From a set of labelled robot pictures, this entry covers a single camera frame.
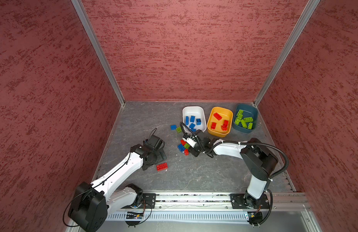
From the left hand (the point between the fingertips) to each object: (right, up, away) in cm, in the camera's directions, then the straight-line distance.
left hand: (157, 163), depth 82 cm
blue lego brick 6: (+14, +6, +11) cm, 19 cm away
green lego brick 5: (+64, +20, +21) cm, 71 cm away
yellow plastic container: (+43, +23, +25) cm, 55 cm away
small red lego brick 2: (+15, +11, +4) cm, 19 cm away
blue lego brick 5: (+8, +19, +24) cm, 31 cm away
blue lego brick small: (+22, +20, +23) cm, 37 cm away
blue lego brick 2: (+22, +25, +25) cm, 41 cm away
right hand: (+20, +5, +11) cm, 23 cm away
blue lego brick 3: (+26, +23, +22) cm, 41 cm away
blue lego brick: (+18, +24, +25) cm, 39 cm away
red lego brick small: (+42, +27, +28) cm, 57 cm away
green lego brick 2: (+57, +24, +25) cm, 66 cm away
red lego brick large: (+46, +21, +22) cm, 56 cm away
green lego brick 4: (+60, +21, +23) cm, 68 cm away
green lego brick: (+61, +29, +30) cm, 74 cm away
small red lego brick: (+37, +20, +22) cm, 48 cm away
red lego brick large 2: (+2, -4, +4) cm, 6 cm away
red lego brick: (+45, +18, +20) cm, 52 cm away
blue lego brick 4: (+23, +17, +22) cm, 36 cm away
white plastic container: (+28, +30, +31) cm, 51 cm away
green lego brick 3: (+65, +25, +26) cm, 74 cm away
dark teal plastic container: (+70, +31, +32) cm, 83 cm away
